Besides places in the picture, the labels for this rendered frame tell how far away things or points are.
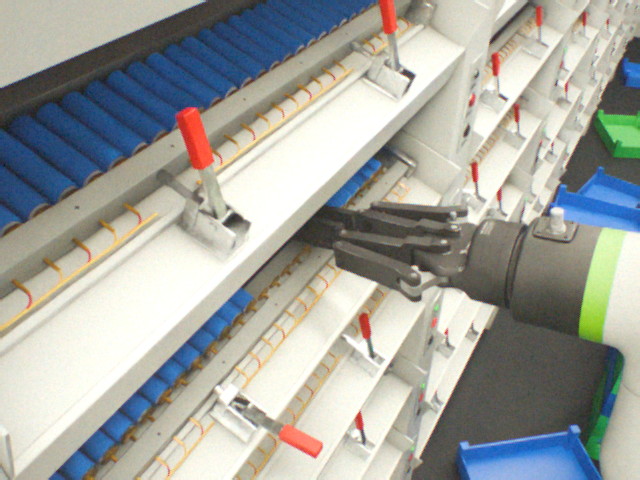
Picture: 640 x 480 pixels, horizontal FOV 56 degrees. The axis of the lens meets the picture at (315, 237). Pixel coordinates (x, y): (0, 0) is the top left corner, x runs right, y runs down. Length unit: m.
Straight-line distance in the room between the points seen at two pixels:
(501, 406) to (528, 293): 1.26
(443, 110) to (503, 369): 1.17
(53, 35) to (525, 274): 0.38
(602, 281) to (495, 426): 1.24
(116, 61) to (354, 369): 0.52
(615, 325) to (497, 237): 0.11
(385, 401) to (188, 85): 0.71
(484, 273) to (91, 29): 0.36
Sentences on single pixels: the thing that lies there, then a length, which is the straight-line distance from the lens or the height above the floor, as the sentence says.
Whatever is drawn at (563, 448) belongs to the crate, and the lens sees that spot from 1.72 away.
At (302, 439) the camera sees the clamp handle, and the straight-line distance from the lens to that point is 0.51.
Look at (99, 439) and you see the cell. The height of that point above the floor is 0.95.
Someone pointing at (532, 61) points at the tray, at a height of 0.91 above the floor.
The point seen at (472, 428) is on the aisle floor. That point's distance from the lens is 1.69.
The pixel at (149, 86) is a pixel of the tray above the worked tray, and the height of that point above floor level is 1.17.
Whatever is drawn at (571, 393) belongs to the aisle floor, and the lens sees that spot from 1.84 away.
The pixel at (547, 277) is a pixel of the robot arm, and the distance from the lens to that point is 0.50.
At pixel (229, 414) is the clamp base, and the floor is 0.93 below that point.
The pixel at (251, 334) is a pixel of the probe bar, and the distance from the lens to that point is 0.56.
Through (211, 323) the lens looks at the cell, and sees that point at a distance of 0.56.
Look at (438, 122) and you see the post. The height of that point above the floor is 1.00.
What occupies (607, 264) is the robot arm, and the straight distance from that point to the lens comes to 0.50.
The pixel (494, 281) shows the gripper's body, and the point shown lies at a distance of 0.52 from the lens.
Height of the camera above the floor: 1.36
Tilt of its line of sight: 38 degrees down
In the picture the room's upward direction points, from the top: straight up
